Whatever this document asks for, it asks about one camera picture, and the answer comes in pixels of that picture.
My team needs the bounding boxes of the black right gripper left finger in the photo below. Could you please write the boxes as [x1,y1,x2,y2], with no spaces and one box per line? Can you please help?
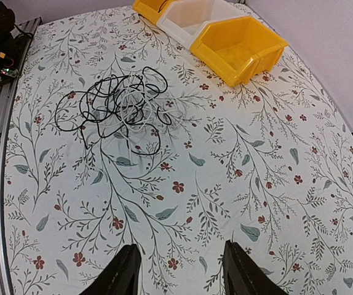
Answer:
[80,244,141,295]

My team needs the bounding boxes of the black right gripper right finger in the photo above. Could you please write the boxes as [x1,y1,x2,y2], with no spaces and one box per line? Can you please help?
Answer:
[222,240,284,295]

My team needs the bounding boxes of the black cable pile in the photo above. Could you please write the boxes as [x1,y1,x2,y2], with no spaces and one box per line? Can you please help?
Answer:
[55,66,173,156]

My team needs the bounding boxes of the floral table cloth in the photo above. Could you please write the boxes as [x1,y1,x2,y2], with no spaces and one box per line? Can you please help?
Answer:
[4,6,353,294]

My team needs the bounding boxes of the right yellow plastic bin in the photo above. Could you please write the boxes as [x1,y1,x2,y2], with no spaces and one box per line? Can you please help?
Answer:
[190,17,288,87]

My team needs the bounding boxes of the yellow plastic bin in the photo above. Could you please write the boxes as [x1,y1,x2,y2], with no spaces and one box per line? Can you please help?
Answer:
[132,0,172,25]
[190,17,288,87]

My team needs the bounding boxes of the white translucent plastic bin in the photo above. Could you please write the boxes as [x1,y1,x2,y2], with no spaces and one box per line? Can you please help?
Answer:
[156,0,242,49]

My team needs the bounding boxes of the left yellow plastic bin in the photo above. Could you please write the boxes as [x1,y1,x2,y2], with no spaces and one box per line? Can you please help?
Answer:
[132,0,172,25]

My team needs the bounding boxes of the white thin cable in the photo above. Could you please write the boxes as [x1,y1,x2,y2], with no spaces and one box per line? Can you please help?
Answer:
[114,73,202,160]

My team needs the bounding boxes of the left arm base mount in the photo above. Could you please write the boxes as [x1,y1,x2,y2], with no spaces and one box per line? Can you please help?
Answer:
[0,1,34,87]

